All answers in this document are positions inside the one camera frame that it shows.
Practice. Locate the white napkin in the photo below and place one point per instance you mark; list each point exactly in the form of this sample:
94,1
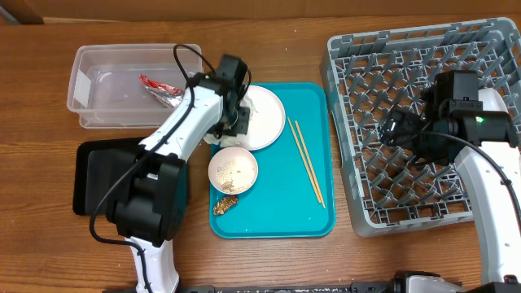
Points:
230,141

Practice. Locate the wooden chopstick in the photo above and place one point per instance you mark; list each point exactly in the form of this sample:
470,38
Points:
308,164
293,131

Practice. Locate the red snack wrapper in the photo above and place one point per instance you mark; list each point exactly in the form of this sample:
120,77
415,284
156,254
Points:
167,95

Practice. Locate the white round plate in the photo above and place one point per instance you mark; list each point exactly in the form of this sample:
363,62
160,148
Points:
266,120

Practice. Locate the brown food scrap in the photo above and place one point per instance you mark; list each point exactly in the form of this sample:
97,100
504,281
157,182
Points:
225,204

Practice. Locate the wooden chopstick left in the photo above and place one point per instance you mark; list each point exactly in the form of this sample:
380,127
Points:
293,131

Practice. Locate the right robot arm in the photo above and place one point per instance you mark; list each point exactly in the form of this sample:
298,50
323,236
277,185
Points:
470,127

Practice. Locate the black plastic tray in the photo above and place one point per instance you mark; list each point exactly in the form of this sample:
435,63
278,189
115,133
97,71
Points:
96,171

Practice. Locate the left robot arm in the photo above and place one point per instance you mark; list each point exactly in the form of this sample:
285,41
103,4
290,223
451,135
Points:
147,200

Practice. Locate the pink bowl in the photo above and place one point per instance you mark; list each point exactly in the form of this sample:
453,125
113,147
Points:
233,170

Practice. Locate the grey dishwasher rack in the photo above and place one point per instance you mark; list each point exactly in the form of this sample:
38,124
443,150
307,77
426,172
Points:
367,74

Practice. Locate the wooden chopstick right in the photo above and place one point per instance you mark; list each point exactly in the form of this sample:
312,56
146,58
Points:
308,164

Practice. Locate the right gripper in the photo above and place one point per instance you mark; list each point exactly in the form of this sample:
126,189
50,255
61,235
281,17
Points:
409,122

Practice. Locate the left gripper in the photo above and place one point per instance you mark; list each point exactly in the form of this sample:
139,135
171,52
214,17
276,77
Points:
242,124

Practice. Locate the clear plastic bin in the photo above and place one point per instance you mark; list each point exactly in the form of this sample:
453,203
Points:
104,87

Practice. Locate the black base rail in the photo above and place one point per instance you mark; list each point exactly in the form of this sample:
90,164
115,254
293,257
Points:
354,287

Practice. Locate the grey-white bowl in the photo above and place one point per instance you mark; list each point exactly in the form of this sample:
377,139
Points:
491,100

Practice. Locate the teal serving tray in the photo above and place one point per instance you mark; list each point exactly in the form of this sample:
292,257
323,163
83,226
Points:
281,203

